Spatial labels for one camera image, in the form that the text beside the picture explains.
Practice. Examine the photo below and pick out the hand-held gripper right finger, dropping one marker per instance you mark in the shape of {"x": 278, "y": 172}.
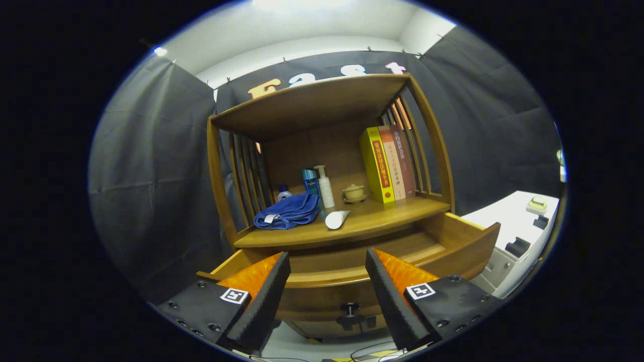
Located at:
{"x": 392, "y": 301}

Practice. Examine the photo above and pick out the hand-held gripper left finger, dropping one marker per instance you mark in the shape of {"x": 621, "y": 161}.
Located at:
{"x": 264, "y": 301}

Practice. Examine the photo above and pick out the wooden drawer with black knob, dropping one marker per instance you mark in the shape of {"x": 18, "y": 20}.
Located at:
{"x": 322, "y": 301}

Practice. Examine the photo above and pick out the white green tube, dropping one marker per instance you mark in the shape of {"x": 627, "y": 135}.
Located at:
{"x": 336, "y": 220}

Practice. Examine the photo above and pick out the wooden countertop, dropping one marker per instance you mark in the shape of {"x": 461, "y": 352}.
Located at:
{"x": 382, "y": 213}

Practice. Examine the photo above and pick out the white side cabinet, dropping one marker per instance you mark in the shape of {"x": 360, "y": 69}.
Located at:
{"x": 508, "y": 221}

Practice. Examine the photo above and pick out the wooden cabinet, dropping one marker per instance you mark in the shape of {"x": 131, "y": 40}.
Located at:
{"x": 312, "y": 100}

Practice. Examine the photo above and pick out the blue folded towel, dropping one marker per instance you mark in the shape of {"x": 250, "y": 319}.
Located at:
{"x": 292, "y": 211}

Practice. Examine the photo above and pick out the small white blue bottle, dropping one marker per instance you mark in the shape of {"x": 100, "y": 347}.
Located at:
{"x": 284, "y": 193}

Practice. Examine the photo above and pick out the yellow lidded teacup with saucer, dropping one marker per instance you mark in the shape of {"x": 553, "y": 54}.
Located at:
{"x": 354, "y": 192}

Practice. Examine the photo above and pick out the white pump bottle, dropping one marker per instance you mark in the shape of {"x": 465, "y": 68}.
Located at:
{"x": 327, "y": 193}

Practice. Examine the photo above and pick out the yellow book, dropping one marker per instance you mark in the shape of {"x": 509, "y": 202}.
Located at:
{"x": 377, "y": 166}

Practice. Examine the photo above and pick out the small black block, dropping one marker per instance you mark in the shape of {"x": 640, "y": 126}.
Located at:
{"x": 541, "y": 222}
{"x": 518, "y": 247}

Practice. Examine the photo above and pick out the orange book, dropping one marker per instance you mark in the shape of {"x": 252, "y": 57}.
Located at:
{"x": 395, "y": 161}

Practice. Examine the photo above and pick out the brown book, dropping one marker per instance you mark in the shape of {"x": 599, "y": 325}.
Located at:
{"x": 406, "y": 156}

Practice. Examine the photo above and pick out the black backdrop cloth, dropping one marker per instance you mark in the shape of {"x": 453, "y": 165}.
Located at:
{"x": 151, "y": 176}

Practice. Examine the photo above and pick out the green white small object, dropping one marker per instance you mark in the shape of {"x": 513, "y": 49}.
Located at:
{"x": 537, "y": 205}

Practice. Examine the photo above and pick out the white plastic fixture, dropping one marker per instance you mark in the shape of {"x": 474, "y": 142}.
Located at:
{"x": 561, "y": 171}

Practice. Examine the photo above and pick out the ceiling spotlight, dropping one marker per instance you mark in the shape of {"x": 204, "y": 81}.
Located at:
{"x": 160, "y": 51}

